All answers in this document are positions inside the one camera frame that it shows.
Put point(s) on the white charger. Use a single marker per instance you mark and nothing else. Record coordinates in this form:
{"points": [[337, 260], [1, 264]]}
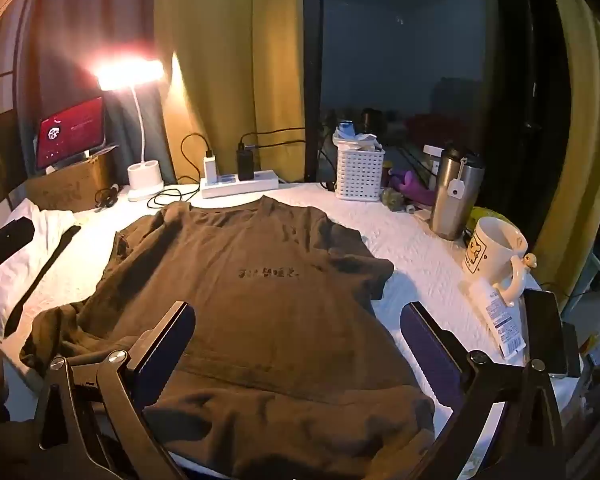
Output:
{"points": [[210, 170]]}

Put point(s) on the white power strip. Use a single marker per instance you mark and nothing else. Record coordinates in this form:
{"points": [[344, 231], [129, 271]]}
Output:
{"points": [[265, 182]]}

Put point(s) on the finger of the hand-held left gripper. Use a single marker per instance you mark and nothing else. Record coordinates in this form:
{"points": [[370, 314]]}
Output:
{"points": [[10, 242]]}

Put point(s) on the black cloth strip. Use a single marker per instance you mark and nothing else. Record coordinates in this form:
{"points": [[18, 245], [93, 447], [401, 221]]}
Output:
{"points": [[42, 280]]}

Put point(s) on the clear tablet stand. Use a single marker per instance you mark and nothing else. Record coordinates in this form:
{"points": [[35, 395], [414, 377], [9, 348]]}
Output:
{"points": [[102, 152]]}

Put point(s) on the green fuzzy ball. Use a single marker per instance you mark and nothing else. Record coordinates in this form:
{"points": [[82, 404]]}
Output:
{"points": [[393, 199]]}

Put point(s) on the yellow curtain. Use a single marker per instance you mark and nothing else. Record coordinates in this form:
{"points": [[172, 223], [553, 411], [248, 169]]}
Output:
{"points": [[580, 135], [230, 60]]}

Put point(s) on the steel tumbler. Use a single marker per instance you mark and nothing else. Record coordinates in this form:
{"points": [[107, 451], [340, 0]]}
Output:
{"points": [[452, 210]]}

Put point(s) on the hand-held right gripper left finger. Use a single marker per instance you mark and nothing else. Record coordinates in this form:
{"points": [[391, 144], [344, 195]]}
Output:
{"points": [[170, 350]]}

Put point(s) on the white cloth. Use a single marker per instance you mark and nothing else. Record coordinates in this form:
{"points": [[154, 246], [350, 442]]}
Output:
{"points": [[10, 280]]}

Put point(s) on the white tea bag tag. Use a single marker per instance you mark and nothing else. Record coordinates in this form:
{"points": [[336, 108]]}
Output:
{"points": [[456, 191]]}

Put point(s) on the teal curtain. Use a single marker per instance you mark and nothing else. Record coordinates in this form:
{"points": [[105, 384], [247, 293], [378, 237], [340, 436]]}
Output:
{"points": [[80, 20]]}

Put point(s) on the cardboard box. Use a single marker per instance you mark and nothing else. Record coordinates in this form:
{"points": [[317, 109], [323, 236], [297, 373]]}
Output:
{"points": [[65, 187]]}

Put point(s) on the white tube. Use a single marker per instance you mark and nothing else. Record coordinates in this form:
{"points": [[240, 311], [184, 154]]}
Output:
{"points": [[500, 325]]}

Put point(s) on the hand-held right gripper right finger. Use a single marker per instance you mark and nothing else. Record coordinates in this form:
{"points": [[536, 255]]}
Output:
{"points": [[425, 345]]}

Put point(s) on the smartphone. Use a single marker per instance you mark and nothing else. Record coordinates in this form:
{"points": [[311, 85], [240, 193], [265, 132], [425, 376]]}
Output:
{"points": [[545, 330]]}

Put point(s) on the white desk lamp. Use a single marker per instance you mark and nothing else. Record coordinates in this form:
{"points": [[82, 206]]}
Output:
{"points": [[145, 175]]}

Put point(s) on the black charger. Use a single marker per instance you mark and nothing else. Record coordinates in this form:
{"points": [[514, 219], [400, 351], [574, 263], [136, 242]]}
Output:
{"points": [[245, 165]]}

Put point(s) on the tablet with red screen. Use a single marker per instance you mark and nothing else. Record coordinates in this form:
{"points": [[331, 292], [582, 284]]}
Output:
{"points": [[70, 130]]}

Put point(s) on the black window frame post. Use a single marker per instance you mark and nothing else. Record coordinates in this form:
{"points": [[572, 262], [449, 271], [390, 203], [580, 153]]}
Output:
{"points": [[312, 60]]}

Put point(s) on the white plastic basket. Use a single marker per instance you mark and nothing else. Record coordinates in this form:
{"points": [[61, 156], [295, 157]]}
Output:
{"points": [[358, 175]]}

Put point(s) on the white textured cover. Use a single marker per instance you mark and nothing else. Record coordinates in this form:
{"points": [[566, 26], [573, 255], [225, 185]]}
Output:
{"points": [[420, 260]]}

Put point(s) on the brown t-shirt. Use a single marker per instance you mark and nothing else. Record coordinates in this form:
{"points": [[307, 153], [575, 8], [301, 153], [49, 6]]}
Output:
{"points": [[260, 310]]}

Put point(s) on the yellow green pouch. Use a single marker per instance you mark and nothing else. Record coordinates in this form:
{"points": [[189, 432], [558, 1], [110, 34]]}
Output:
{"points": [[480, 212]]}

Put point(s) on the purple toy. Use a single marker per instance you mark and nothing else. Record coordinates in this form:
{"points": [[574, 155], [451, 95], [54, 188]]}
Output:
{"points": [[412, 182]]}

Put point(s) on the white mug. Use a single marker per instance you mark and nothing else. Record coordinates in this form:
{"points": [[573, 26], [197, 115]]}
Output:
{"points": [[490, 250]]}

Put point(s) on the blue white packet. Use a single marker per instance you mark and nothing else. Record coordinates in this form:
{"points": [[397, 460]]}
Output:
{"points": [[347, 128]]}

